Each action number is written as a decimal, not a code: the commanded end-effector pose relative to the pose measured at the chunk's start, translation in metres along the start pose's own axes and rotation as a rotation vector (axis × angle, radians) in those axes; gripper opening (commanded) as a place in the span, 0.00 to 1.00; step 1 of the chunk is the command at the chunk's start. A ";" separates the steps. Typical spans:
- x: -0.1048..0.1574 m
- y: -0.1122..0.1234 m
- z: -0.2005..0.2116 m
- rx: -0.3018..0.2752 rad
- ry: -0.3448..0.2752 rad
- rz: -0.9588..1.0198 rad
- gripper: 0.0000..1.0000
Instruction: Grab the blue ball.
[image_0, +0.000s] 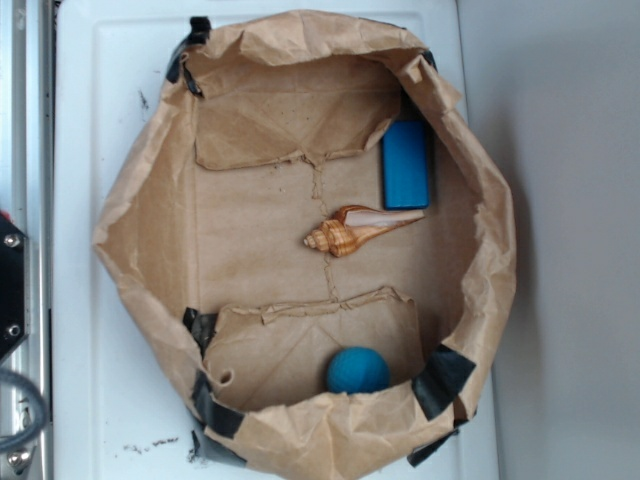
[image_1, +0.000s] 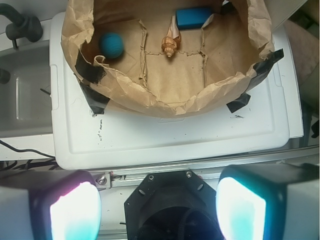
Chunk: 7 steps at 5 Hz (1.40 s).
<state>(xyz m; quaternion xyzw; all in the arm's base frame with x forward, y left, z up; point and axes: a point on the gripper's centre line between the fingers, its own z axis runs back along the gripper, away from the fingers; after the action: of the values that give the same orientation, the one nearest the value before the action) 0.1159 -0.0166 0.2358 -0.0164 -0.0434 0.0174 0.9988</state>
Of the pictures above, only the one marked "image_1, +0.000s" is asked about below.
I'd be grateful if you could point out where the aluminium frame rail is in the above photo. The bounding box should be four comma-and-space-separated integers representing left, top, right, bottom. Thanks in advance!
89, 145, 320, 190

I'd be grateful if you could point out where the crumpled brown paper bag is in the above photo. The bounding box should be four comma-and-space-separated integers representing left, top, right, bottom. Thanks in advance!
61, 0, 275, 118

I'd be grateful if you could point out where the black tape strip lower left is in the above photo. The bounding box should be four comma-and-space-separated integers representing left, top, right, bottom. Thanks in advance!
79, 82, 110, 115

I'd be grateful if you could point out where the black tape strip upper left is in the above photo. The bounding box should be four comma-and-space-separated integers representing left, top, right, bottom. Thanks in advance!
75, 50, 106, 84

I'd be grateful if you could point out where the black tape strip lower right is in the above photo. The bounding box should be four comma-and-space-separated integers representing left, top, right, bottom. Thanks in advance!
226, 93, 251, 113

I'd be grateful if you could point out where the black tape strip upper right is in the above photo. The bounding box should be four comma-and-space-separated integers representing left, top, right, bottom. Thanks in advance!
245, 49, 284, 92

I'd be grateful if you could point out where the black cable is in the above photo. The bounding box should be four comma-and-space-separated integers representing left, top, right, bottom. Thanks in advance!
0, 139, 56, 159

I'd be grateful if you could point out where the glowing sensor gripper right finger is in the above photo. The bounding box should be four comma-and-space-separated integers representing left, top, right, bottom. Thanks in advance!
215, 163, 320, 240

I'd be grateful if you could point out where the orange seashell toy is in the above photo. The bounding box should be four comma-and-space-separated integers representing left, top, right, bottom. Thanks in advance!
161, 15, 182, 58

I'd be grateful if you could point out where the blue ribbed ball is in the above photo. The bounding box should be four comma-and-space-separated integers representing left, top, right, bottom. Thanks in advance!
99, 32, 124, 59

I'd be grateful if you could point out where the black octagonal mount plate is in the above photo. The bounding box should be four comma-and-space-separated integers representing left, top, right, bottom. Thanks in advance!
124, 170, 224, 240

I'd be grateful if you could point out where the white plastic bin lid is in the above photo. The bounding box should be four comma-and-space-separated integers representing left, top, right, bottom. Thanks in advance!
49, 13, 304, 170

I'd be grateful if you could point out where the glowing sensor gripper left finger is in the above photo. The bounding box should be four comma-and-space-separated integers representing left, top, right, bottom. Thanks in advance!
0, 170, 102, 240

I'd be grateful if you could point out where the blue rectangular block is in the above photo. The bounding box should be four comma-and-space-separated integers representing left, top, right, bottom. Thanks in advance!
175, 7, 213, 30

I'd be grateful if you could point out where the black tape strip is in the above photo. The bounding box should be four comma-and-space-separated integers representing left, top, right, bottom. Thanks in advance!
75, 50, 106, 84
226, 93, 251, 113
79, 82, 110, 115
245, 49, 284, 92

